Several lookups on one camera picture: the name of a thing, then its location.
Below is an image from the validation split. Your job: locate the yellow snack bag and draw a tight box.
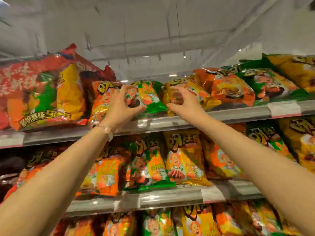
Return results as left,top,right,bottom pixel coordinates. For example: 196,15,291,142
163,78,222,117

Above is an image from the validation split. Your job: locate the pink bead bracelet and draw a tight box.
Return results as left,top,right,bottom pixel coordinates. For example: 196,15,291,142
90,120,114,142

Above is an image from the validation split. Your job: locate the large red multipack bag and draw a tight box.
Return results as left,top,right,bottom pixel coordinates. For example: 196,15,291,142
0,43,116,132

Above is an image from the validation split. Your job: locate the person's right hand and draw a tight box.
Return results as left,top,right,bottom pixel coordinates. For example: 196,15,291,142
166,85,210,128

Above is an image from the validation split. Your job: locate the person's left hand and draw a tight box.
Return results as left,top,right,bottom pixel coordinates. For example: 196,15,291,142
101,85,148,133

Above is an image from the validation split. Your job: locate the white price tag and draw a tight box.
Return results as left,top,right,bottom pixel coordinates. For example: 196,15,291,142
267,100,302,119
0,132,25,149
200,185,226,204

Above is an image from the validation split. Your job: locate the grey metal shelf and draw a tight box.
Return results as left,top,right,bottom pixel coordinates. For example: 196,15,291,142
0,99,315,149
65,180,265,218

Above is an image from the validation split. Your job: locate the person's right forearm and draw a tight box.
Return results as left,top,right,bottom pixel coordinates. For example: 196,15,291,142
196,115,315,236

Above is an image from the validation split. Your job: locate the person's left forearm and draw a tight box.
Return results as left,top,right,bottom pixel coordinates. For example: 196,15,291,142
0,125,114,236

